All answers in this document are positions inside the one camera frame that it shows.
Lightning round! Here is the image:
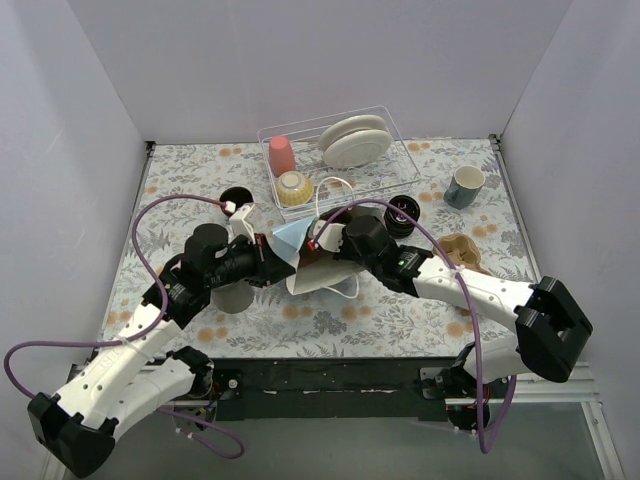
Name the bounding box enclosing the white plate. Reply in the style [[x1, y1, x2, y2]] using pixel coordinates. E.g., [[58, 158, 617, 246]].
[[322, 130, 393, 169], [317, 114, 387, 151]]

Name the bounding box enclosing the stack of black cups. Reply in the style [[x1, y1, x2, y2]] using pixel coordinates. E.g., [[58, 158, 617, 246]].
[[219, 186, 254, 217]]

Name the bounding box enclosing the pink plastic cup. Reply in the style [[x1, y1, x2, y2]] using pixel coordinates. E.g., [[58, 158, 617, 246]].
[[269, 136, 296, 177]]

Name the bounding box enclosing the aluminium frame rail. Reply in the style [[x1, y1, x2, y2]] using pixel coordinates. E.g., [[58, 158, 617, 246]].
[[39, 362, 626, 480]]

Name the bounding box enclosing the light blue paper bag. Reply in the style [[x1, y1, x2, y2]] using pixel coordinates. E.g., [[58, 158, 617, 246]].
[[269, 175, 389, 301]]

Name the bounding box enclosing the grey blue mug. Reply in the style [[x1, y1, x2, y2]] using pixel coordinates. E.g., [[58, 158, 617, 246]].
[[444, 165, 485, 210]]

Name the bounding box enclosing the yellow dotted bowl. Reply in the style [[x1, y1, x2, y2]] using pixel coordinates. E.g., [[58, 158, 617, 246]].
[[276, 170, 314, 208]]

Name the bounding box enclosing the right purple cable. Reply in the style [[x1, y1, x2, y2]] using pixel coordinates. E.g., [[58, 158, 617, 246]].
[[312, 199, 519, 455]]

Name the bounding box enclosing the rear white plate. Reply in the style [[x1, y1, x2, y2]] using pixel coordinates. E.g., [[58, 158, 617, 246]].
[[317, 114, 387, 151]]

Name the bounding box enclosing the floral table mat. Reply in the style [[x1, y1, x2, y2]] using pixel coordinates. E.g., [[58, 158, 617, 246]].
[[100, 139, 536, 358]]

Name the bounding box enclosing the front white plate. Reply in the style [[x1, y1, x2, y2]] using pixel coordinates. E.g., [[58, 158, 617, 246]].
[[322, 130, 393, 169]]

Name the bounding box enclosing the grey straw holder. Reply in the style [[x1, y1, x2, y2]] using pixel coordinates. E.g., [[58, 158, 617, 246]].
[[211, 281, 254, 314]]

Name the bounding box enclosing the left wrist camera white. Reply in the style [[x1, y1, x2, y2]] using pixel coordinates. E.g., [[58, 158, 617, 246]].
[[223, 201, 255, 244]]

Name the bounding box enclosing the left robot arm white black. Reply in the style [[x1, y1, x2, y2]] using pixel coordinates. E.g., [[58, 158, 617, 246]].
[[27, 224, 295, 478]]

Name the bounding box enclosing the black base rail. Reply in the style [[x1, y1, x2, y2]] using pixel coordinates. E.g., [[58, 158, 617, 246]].
[[155, 355, 501, 421]]

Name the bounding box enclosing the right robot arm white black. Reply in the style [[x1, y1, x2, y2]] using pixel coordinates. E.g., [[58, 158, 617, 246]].
[[320, 215, 593, 398]]

